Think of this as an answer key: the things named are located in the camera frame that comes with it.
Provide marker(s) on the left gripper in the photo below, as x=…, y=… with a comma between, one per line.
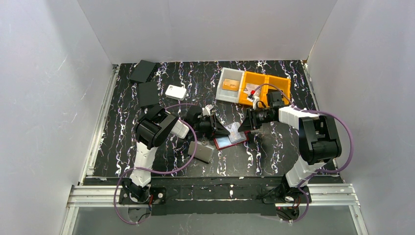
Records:
x=211, y=123

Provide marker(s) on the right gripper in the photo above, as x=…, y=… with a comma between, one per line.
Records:
x=252, y=118

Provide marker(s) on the red leather card holder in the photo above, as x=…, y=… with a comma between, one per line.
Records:
x=224, y=142

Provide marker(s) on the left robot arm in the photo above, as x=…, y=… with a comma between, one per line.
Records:
x=157, y=124

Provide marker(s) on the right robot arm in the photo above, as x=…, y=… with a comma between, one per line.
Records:
x=318, y=141

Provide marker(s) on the silver metal card case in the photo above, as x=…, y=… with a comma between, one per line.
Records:
x=201, y=151

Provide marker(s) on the white plastic bin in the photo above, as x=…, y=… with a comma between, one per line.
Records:
x=229, y=96

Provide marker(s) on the yellow middle plastic bin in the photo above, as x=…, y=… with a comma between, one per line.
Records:
x=250, y=82

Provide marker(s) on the yellow plastic bin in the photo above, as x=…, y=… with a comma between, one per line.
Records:
x=250, y=82
x=284, y=84

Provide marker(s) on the yellow right plastic bin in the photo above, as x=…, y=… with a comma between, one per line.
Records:
x=284, y=84

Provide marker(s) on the white square device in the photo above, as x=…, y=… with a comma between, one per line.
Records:
x=176, y=92

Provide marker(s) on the black box near device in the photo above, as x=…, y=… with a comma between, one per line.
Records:
x=148, y=94

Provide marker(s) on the black box far corner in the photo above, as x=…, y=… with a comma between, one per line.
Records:
x=144, y=71

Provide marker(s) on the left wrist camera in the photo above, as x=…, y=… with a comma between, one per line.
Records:
x=208, y=110

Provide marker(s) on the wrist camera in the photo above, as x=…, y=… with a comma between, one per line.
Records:
x=208, y=110
x=254, y=98

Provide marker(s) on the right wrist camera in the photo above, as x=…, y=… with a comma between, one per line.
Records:
x=254, y=98

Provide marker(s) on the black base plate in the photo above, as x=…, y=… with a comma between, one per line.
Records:
x=214, y=195

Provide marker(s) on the aluminium frame rail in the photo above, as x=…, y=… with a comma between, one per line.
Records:
x=322, y=195

